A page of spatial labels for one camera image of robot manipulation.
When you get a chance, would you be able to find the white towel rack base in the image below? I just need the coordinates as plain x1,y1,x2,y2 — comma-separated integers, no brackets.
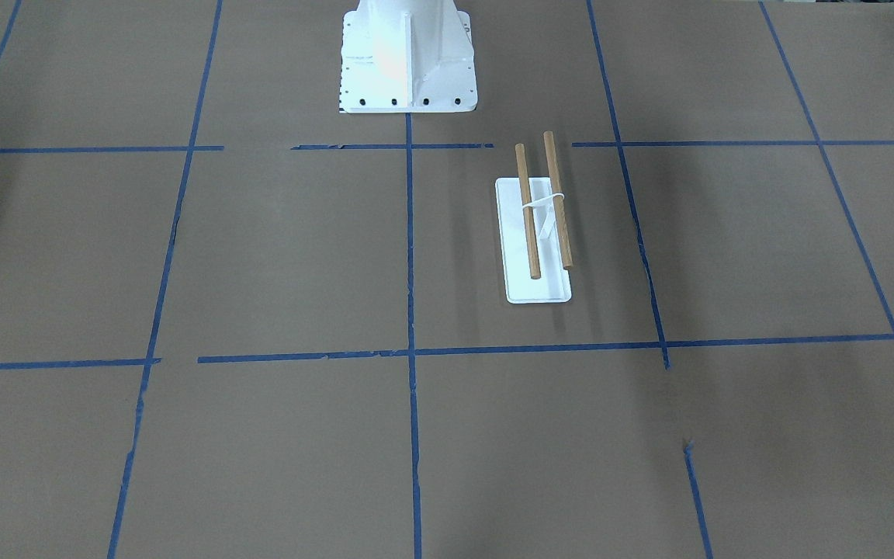
494,177,572,304

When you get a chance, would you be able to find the wooden rack rod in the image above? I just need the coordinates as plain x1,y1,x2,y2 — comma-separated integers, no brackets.
515,143,542,280
543,130,574,270

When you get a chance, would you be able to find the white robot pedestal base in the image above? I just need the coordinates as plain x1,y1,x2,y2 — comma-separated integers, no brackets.
338,1,479,114

